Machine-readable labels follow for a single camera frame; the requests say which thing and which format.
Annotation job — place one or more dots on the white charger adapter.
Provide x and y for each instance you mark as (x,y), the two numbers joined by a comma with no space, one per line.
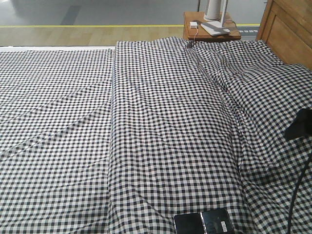
(193,25)

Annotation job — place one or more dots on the wooden headboard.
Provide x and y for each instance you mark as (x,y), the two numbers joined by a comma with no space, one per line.
(286,27)

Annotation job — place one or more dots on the white cylinder lamp post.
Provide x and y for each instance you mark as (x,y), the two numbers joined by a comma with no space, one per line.
(214,11)

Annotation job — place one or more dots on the black smartphone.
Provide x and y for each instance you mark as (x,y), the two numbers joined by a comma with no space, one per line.
(209,222)

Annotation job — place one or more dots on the black white checkered duvet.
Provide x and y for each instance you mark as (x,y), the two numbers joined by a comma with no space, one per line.
(200,126)

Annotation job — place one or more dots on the white lamp base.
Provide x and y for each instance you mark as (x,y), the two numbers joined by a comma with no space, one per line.
(214,28)

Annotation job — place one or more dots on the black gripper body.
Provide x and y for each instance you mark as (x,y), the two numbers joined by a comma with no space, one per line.
(301,126)

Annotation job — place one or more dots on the checkered bed sheet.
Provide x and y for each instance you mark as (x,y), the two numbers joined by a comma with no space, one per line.
(54,141)

